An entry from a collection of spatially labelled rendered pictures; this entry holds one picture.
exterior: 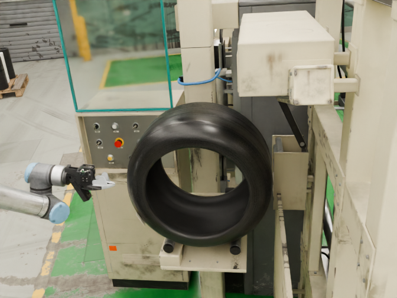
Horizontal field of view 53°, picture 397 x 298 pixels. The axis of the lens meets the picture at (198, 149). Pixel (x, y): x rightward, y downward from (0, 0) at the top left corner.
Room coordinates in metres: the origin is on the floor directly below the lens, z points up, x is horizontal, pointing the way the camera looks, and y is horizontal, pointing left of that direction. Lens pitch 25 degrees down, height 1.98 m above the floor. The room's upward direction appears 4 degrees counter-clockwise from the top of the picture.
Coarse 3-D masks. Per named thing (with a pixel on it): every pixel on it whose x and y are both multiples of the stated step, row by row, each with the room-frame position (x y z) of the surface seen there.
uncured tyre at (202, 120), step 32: (160, 128) 1.36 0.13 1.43; (192, 128) 1.32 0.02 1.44; (224, 128) 1.32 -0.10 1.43; (256, 128) 1.48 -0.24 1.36; (160, 160) 1.61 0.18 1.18; (256, 160) 1.28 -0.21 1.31; (128, 192) 1.38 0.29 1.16; (160, 192) 1.58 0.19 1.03; (256, 192) 1.26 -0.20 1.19; (160, 224) 1.32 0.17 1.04; (192, 224) 1.48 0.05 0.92; (224, 224) 1.45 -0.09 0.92; (256, 224) 1.30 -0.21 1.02
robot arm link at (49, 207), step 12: (0, 192) 1.25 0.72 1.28; (12, 192) 1.29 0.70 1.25; (24, 192) 1.33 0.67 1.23; (0, 204) 1.24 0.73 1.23; (12, 204) 1.27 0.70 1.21; (24, 204) 1.29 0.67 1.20; (36, 204) 1.32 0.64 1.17; (48, 204) 1.35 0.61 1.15; (60, 204) 1.37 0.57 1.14; (36, 216) 1.33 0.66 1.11; (48, 216) 1.34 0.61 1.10; (60, 216) 1.36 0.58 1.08
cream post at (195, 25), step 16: (192, 0) 1.68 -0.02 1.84; (208, 0) 1.68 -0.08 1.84; (192, 16) 1.69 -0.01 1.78; (208, 16) 1.68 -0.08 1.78; (192, 32) 1.69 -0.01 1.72; (208, 32) 1.68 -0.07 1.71; (192, 48) 1.69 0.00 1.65; (208, 48) 1.68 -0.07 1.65; (192, 64) 1.69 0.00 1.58; (208, 64) 1.68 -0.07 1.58; (192, 80) 1.69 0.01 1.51; (192, 96) 1.69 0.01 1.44; (208, 96) 1.68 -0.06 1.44; (192, 160) 1.69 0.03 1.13; (208, 160) 1.68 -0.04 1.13; (192, 176) 1.69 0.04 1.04; (208, 176) 1.68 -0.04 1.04; (208, 192) 1.68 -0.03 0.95; (208, 272) 1.69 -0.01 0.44; (208, 288) 1.69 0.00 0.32; (224, 288) 1.77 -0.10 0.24
